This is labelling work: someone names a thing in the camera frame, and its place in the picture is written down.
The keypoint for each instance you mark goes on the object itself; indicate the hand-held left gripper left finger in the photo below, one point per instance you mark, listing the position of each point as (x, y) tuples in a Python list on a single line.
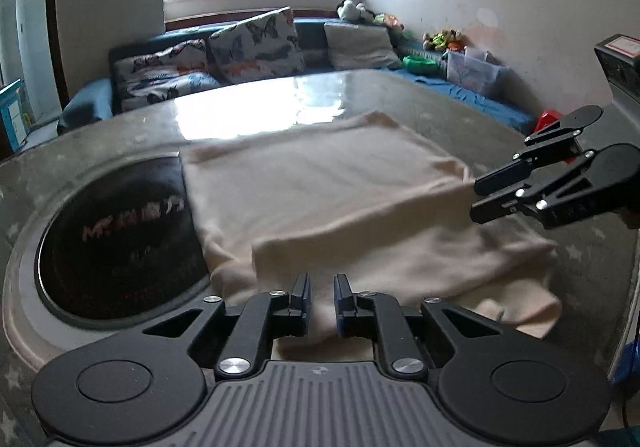
[(299, 302)]

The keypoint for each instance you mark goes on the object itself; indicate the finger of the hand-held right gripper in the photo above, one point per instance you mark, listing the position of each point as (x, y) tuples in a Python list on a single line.
[(500, 177), (495, 209)]

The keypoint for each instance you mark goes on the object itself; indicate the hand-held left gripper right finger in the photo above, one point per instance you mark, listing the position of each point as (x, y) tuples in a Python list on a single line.
[(344, 302)]

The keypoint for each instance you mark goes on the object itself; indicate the cream knit garment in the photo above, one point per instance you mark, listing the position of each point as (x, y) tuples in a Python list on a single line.
[(325, 187)]

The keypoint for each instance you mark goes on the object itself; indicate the red plastic stool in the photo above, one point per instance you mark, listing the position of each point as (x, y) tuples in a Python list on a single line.
[(547, 122)]

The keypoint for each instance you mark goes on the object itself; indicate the clear plastic storage box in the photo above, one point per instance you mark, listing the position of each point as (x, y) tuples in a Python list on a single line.
[(475, 72)]

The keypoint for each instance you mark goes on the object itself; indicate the green plastic basket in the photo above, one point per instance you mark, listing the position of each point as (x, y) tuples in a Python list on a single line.
[(420, 64)]

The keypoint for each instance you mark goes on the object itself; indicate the yellow green plush toy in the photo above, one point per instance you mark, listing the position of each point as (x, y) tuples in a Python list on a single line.
[(442, 41)]

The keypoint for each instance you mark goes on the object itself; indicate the orange green plush toy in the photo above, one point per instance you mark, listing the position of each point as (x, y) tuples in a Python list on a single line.
[(389, 21)]

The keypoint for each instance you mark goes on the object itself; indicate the round black induction cooktop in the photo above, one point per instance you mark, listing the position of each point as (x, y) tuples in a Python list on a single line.
[(115, 247)]

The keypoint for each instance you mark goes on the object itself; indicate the plain grey pillow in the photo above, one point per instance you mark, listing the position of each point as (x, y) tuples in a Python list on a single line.
[(360, 44)]

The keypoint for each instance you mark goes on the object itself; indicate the panda plush toy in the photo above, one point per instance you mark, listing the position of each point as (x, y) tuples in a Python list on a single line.
[(350, 9)]

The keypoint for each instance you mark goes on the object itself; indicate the teal sofa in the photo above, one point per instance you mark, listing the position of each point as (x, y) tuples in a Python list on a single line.
[(310, 34)]

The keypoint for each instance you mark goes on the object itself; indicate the square butterfly print pillow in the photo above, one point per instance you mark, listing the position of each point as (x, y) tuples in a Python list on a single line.
[(255, 47)]

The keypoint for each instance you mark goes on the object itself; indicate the wide butterfly print pillow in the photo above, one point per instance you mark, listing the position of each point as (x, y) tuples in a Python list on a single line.
[(160, 72)]

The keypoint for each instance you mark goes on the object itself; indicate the blue sofa armrest cover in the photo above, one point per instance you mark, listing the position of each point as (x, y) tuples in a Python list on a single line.
[(82, 107)]

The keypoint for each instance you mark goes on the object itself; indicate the light blue small cabinet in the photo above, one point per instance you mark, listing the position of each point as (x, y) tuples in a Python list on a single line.
[(12, 114)]

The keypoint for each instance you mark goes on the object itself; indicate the dark wooden door frame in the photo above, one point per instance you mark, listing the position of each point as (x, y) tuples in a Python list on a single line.
[(54, 2)]

